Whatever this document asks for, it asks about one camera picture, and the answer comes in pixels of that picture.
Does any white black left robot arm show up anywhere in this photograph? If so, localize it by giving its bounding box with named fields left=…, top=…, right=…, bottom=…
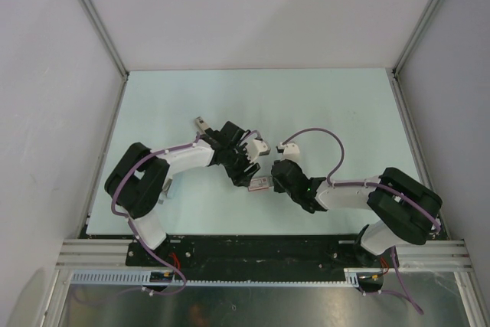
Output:
left=104, top=117, right=270, bottom=266

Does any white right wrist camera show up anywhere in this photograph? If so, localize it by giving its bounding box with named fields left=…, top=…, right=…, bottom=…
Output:
left=276, top=142, right=300, bottom=163

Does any white slotted cable duct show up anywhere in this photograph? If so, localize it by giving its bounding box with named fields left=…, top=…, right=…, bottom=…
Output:
left=68, top=267, right=384, bottom=288

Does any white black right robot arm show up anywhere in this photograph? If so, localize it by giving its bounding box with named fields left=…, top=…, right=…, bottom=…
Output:
left=271, top=159, right=443, bottom=267

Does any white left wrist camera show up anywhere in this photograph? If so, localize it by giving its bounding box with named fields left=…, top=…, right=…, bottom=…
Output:
left=245, top=139, right=271, bottom=162

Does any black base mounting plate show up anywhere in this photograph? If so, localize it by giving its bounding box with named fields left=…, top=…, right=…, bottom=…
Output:
left=126, top=234, right=398, bottom=270

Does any red staple box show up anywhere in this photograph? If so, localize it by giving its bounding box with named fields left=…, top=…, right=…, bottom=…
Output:
left=248, top=176, right=273, bottom=191

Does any light blue white stapler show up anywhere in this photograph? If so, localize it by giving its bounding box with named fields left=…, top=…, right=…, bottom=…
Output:
left=157, top=177, right=175, bottom=204

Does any beige black small stapler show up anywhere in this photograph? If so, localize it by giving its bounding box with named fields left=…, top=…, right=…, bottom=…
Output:
left=194, top=116, right=215, bottom=139

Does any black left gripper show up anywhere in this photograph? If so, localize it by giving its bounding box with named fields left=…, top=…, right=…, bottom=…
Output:
left=222, top=142, right=260, bottom=187

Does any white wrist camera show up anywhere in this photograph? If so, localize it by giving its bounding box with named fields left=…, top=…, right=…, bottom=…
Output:
left=245, top=139, right=271, bottom=162
left=276, top=142, right=300, bottom=163

